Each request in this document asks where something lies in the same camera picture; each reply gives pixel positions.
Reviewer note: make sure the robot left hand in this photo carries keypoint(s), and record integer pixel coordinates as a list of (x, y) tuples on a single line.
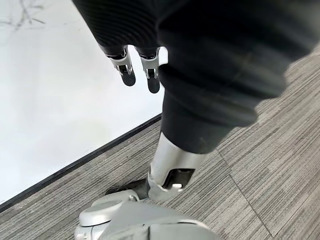
[(212, 62)]

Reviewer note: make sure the black baseboard strip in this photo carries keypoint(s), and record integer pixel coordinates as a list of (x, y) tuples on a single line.
[(82, 161)]

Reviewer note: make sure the silver robot leg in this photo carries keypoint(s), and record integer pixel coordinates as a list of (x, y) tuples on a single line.
[(140, 220)]

